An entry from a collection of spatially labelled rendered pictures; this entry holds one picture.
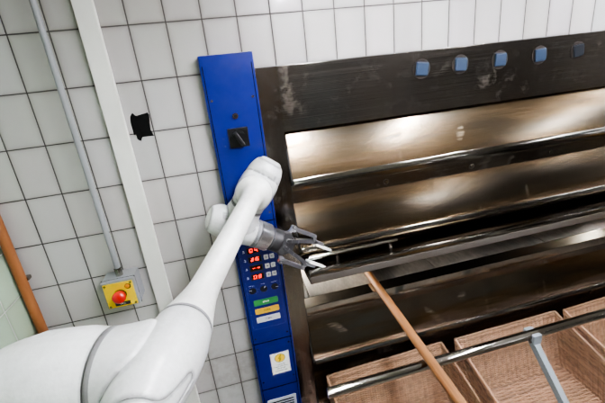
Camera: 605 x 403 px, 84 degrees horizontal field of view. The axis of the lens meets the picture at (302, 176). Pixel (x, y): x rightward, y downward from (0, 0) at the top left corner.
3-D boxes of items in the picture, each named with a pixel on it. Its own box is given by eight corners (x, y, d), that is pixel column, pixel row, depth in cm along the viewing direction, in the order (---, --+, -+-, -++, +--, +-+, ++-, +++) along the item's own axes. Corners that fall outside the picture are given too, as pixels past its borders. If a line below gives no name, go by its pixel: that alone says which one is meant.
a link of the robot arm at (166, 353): (207, 294, 57) (129, 300, 58) (165, 382, 40) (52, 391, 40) (220, 358, 61) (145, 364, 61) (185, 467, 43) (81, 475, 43)
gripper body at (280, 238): (269, 223, 114) (293, 231, 118) (260, 246, 113) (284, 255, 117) (277, 228, 107) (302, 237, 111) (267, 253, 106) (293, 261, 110)
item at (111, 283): (114, 297, 116) (106, 272, 113) (145, 291, 118) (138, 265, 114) (107, 311, 109) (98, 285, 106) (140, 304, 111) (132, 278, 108)
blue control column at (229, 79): (253, 288, 344) (213, 67, 278) (268, 284, 347) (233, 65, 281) (285, 523, 164) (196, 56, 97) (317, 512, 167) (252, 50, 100)
